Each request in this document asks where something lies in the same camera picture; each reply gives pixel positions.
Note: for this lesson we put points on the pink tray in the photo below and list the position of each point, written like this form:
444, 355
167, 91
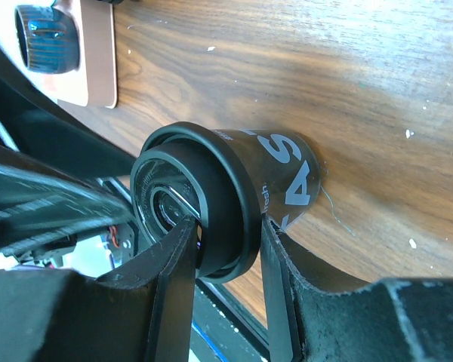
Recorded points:
94, 82

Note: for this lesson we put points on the stack of black lids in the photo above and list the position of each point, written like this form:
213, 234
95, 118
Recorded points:
48, 39

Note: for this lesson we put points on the single black cup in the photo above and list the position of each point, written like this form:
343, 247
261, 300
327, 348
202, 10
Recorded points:
283, 168

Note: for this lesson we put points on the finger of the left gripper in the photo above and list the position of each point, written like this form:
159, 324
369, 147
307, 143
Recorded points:
36, 210
44, 131

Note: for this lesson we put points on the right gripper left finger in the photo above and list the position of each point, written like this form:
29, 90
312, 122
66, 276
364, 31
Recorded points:
140, 311

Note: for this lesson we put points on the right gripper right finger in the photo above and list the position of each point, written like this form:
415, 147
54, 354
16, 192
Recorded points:
316, 312

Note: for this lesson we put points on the black cup lid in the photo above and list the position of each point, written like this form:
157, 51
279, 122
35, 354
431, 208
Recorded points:
185, 169

